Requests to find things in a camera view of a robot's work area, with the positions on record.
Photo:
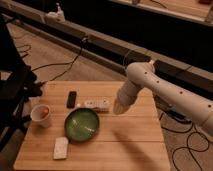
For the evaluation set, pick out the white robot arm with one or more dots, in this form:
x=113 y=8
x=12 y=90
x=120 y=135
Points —
x=142 y=74

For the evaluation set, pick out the green round plate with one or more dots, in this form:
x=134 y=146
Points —
x=81 y=125

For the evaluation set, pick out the wooden table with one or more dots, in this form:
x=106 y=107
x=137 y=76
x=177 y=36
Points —
x=129 y=142

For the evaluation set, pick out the orange object in cup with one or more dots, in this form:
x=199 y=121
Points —
x=44 y=112

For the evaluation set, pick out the white paper cup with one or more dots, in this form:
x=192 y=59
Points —
x=36 y=116

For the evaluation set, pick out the white sponge block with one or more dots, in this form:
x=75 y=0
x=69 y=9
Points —
x=60 y=148

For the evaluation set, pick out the black chair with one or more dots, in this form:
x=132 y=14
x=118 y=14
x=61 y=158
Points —
x=16 y=89

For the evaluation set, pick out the long metal rail beam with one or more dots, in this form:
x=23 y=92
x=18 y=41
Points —
x=182 y=46

